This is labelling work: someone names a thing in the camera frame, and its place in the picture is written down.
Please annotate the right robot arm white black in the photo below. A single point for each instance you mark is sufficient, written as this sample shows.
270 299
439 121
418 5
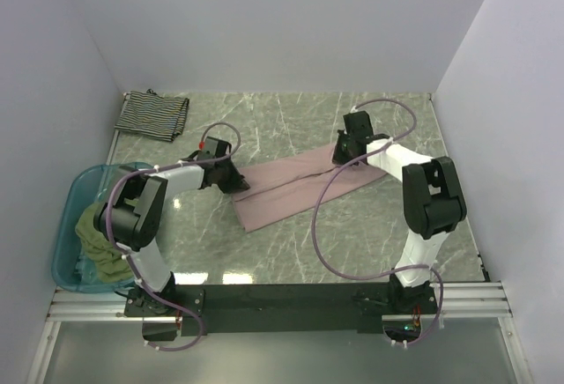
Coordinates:
433 202

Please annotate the blue plastic basket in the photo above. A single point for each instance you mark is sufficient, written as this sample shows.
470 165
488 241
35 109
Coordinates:
71 269

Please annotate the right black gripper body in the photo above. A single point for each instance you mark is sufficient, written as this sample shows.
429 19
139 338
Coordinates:
342 153

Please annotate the black base beam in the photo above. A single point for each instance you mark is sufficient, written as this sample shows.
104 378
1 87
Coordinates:
239 308

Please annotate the green tank top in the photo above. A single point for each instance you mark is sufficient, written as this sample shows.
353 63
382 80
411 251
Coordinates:
108 263

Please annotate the aluminium rail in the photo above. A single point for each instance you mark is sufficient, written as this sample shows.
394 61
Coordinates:
73 307

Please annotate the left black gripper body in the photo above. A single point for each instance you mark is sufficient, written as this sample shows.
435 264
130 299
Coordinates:
229 178

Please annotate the striped folded tank top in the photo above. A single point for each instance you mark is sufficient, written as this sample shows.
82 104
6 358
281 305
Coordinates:
154 116

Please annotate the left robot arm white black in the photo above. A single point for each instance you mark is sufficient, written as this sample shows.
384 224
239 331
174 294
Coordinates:
132 209

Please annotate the pink tank top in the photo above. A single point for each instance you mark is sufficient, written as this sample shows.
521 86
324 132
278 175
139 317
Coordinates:
282 188

